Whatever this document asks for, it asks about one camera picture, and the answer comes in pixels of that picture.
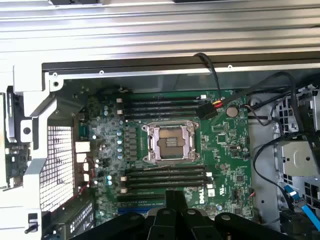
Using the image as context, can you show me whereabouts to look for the RAM slot black clips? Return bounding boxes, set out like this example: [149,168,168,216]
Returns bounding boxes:
[124,101,201,109]
[124,167,208,175]
[124,177,208,187]
[124,111,200,120]

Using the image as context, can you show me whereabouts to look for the long black expansion slot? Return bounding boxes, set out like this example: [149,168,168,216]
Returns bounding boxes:
[116,194,166,205]

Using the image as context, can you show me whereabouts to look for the blue expansion slot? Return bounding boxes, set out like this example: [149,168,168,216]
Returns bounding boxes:
[117,206,151,216]

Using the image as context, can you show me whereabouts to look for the green Dell motherboard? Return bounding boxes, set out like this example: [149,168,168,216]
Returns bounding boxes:
[78,90,254,222]

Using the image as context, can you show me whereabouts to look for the silver CPU socket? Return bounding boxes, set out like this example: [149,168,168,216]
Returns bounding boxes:
[141,119,201,165]

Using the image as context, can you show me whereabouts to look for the grey metal PC case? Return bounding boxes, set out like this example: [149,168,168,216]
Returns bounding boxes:
[0,53,320,240]

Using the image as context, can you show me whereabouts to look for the black four pin plug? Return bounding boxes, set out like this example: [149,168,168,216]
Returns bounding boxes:
[198,99,223,120]

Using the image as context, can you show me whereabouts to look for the silver coin cell battery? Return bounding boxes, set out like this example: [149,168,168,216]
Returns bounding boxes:
[226,106,239,119]

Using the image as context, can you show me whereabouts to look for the black case lock latch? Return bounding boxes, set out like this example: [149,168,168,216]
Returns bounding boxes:
[24,211,40,235]

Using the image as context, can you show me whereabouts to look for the grey metal disk bay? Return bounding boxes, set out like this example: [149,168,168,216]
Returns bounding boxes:
[273,86,320,137]

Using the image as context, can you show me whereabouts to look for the black round cable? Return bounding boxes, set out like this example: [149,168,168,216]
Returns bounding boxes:
[252,134,312,208]

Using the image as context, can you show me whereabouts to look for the thin red wire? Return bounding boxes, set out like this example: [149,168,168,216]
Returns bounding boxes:
[61,156,97,210]

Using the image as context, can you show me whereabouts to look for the blue SATA cable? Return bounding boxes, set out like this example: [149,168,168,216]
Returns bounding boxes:
[284,184,320,232]

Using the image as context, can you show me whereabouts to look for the silver metal drive bracket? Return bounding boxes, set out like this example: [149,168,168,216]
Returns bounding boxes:
[281,141,320,177]

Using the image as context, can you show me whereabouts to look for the thin black cable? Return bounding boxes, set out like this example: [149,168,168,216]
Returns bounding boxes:
[193,51,223,102]

